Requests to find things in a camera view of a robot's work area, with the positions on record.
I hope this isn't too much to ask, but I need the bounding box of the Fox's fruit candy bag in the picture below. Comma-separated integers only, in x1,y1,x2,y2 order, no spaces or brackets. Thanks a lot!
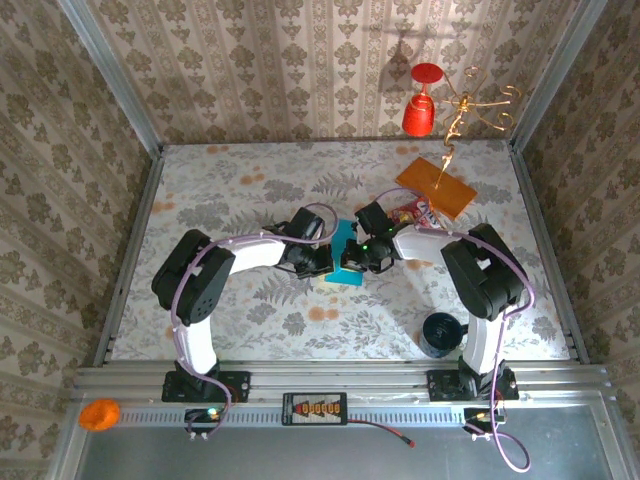
387,196,444,231

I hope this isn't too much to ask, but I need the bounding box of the red wine glass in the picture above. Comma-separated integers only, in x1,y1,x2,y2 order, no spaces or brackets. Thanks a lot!
402,62,444,138

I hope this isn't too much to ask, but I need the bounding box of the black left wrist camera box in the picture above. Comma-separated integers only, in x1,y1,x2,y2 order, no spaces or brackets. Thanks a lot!
289,206,326,242

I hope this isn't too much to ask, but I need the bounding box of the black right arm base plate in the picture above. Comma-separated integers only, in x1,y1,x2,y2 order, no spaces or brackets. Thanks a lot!
426,367,520,402

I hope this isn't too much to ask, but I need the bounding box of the black power distribution board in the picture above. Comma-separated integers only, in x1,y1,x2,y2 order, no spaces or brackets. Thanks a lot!
281,392,349,427

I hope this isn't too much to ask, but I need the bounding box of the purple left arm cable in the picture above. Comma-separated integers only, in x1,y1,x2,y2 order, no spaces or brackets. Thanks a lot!
171,202,340,441

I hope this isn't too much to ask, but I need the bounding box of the orange ball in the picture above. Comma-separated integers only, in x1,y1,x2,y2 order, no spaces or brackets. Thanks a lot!
78,398,122,432

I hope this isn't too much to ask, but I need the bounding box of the wooden rack base board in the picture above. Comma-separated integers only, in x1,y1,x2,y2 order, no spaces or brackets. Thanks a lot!
396,157,477,220

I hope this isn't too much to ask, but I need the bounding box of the aluminium frame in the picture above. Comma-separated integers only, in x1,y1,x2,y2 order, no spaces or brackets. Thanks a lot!
47,0,624,480

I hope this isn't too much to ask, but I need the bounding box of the dark blue mug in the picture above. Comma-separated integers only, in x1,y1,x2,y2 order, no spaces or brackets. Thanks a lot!
418,312,469,359

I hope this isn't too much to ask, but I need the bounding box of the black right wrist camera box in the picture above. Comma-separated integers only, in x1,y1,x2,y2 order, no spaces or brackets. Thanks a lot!
354,202,394,235

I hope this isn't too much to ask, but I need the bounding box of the red wire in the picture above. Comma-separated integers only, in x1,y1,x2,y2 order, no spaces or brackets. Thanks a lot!
347,418,416,448

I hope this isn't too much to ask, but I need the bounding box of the white slotted cable duct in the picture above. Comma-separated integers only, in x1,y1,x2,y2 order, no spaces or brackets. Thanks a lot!
119,407,466,427

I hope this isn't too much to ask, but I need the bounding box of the small black controller box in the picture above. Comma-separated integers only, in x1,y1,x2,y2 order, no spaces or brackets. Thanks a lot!
463,407,506,434
184,407,225,434

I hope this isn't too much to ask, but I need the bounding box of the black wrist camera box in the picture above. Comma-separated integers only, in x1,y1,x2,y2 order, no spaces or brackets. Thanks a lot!
289,206,326,242
354,202,394,235

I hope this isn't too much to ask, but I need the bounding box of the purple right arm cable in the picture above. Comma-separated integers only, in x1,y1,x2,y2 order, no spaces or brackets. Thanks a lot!
372,188,536,473

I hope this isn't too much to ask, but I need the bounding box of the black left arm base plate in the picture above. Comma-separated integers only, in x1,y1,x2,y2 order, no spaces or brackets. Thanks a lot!
161,359,252,404

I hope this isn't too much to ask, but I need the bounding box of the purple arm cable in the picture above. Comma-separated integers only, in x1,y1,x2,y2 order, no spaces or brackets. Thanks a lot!
171,202,340,441
372,188,536,473

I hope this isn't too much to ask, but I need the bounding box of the gold wire glass rack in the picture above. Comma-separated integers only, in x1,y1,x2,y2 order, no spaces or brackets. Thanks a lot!
434,67,521,191

